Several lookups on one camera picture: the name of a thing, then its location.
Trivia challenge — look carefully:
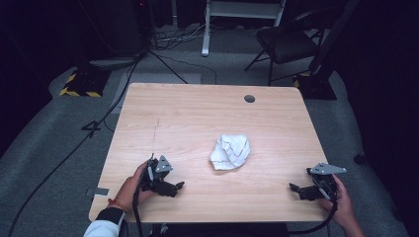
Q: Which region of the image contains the bundle of floor cables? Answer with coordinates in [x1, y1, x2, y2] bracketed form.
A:
[149, 22, 211, 51]

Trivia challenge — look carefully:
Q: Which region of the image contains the long black floor cable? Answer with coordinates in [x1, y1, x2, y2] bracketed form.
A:
[7, 55, 143, 237]

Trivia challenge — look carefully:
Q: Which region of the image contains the red bracelet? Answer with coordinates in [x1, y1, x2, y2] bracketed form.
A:
[107, 197, 130, 213]

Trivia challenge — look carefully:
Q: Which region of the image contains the grey tape piece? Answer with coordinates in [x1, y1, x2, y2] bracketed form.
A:
[85, 187, 111, 198]

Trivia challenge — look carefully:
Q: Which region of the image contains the black slanted stand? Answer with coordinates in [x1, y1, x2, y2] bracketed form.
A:
[292, 0, 362, 101]

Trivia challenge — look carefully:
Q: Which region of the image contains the black folding chair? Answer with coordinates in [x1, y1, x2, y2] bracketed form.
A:
[244, 7, 326, 87]

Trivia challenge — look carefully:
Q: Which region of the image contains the thin black floor cable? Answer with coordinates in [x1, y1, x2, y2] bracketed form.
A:
[154, 52, 218, 86]

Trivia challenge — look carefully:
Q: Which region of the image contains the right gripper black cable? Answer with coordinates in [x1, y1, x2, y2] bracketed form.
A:
[289, 198, 340, 236]

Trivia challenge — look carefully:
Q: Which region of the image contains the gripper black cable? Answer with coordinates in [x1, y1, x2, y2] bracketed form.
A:
[289, 198, 340, 236]
[131, 171, 146, 237]

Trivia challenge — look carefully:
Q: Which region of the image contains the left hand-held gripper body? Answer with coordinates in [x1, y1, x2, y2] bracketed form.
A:
[140, 153, 174, 195]

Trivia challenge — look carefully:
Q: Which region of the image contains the dark equipment box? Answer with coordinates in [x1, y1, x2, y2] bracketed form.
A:
[77, 0, 148, 57]

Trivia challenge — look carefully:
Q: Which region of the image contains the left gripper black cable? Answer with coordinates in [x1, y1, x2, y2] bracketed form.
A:
[131, 171, 146, 237]

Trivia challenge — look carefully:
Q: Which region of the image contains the person's right hand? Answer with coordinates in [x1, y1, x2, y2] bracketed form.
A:
[317, 173, 359, 231]

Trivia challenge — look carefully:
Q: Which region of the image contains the black stand base striped tape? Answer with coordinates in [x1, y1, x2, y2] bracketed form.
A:
[58, 67, 112, 99]

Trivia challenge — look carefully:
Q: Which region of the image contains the person's left hand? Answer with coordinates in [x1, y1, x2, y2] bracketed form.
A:
[112, 160, 155, 213]

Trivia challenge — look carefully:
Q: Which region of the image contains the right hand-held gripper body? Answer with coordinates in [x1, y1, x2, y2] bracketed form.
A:
[305, 162, 348, 201]

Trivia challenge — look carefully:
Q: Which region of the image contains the white desk frame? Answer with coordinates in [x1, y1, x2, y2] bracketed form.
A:
[201, 0, 287, 58]

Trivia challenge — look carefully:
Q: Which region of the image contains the white towel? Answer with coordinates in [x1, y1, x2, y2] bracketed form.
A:
[209, 133, 252, 172]

